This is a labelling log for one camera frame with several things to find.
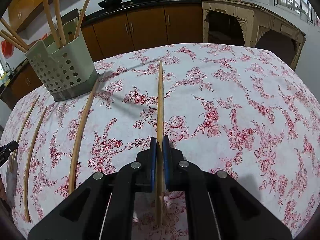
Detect black kitchen countertop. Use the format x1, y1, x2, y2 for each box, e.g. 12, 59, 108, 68
0, 0, 203, 80

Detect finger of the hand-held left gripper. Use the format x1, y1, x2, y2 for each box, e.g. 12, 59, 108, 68
0, 141, 19, 165

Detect green perforated chopstick holder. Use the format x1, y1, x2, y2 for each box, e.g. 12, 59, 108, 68
24, 8, 100, 102

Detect red plastic bag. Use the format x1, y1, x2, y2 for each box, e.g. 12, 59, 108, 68
1, 40, 14, 55

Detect red floral tablecloth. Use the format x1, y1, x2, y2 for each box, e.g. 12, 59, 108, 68
0, 43, 320, 240

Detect brown wall cabinets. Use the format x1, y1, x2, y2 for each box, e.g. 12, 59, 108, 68
7, 0, 43, 32

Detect old white wooden table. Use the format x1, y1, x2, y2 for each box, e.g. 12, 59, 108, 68
201, 0, 307, 71

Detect black wok with handle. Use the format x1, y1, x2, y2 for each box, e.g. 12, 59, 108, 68
98, 0, 124, 9

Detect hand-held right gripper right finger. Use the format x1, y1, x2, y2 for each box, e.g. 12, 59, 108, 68
162, 135, 293, 240

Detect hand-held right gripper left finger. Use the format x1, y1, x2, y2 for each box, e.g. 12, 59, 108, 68
27, 136, 158, 240

